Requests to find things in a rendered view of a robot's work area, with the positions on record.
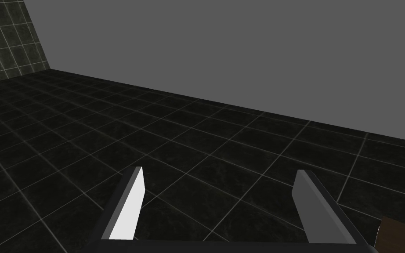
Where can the brown wooden furniture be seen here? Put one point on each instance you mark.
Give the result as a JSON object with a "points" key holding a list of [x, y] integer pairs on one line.
{"points": [[404, 236]]}

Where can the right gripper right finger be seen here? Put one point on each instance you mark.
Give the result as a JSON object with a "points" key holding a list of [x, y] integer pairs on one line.
{"points": [[320, 214]]}

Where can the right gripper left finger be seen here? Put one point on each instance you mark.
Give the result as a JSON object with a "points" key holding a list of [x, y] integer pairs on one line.
{"points": [[127, 211]]}

